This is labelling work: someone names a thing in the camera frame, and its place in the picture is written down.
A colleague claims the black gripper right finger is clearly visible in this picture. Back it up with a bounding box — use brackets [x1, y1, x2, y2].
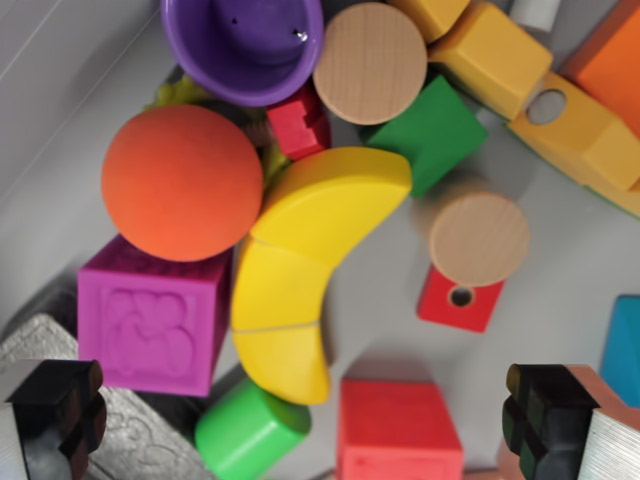
[502, 363, 640, 480]

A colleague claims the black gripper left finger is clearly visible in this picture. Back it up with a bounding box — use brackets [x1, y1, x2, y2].
[0, 358, 108, 480]

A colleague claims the silver embossed rectangular block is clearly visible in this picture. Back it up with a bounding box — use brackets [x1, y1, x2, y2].
[0, 312, 216, 480]

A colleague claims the teal wooden block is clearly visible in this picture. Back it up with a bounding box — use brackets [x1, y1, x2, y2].
[598, 294, 640, 397]

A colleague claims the purple embossed cube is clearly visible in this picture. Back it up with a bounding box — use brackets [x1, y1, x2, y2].
[76, 234, 234, 399]

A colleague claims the red embossed cube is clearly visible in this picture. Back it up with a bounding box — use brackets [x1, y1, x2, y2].
[336, 377, 465, 480]

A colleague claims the red square nut with hole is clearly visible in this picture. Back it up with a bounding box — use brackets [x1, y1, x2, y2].
[416, 266, 507, 335]

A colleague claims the green wooden cylinder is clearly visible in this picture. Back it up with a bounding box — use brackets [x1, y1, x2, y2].
[193, 376, 313, 480]

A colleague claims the natural wooden cylinder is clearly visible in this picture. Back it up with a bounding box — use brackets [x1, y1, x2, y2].
[312, 1, 429, 127]
[411, 176, 532, 288]

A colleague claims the yellow wooden sliced banana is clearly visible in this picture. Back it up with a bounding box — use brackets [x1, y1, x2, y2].
[230, 145, 413, 407]

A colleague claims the orange foam ball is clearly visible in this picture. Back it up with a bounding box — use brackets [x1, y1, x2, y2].
[100, 103, 265, 263]

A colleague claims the green wooden cube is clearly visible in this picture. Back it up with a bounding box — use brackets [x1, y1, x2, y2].
[359, 74, 490, 200]

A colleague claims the orange rectangular wooden block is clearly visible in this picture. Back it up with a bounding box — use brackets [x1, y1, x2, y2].
[559, 0, 640, 109]

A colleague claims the mustard yellow segmented wooden toy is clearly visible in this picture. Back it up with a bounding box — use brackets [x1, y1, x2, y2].
[386, 0, 640, 219]

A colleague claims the red notched wooden block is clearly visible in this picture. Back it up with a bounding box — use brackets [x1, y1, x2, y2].
[265, 86, 333, 162]

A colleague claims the purple plastic cup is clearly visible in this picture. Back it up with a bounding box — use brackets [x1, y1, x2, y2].
[160, 0, 326, 108]

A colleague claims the yellow-green ruffled ring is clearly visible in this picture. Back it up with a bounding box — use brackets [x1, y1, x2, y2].
[144, 69, 294, 189]

